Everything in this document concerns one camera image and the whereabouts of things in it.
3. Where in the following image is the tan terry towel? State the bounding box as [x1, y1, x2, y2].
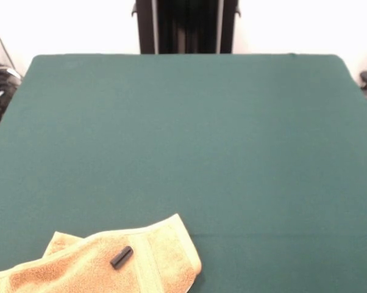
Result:
[0, 213, 202, 293]

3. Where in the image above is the dark green table cloth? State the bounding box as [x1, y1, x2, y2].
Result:
[0, 54, 367, 293]

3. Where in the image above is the small black rubber pad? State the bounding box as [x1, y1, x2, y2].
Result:
[110, 245, 134, 270]

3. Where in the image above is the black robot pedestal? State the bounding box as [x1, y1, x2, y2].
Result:
[130, 0, 242, 55]

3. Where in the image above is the black equipment with cables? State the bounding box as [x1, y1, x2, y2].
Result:
[0, 24, 23, 126]

